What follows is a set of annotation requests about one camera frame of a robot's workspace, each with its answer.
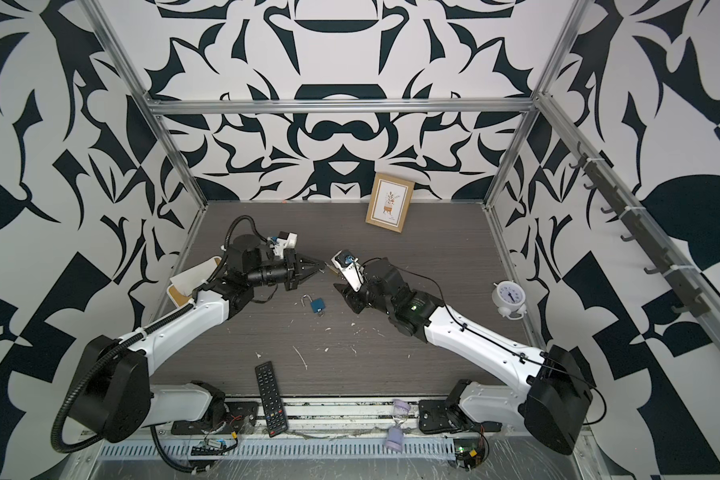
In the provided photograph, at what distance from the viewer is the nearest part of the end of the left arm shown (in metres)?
0.71

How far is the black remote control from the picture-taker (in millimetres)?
741

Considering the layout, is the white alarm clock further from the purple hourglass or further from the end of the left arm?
the end of the left arm

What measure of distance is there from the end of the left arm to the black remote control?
25cm

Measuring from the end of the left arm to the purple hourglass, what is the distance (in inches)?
15.5

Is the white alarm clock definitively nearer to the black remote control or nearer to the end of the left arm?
the end of the left arm

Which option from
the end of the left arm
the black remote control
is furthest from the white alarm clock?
Result: the black remote control

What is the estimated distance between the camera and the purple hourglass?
2.31 ft

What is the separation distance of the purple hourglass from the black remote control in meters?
0.25
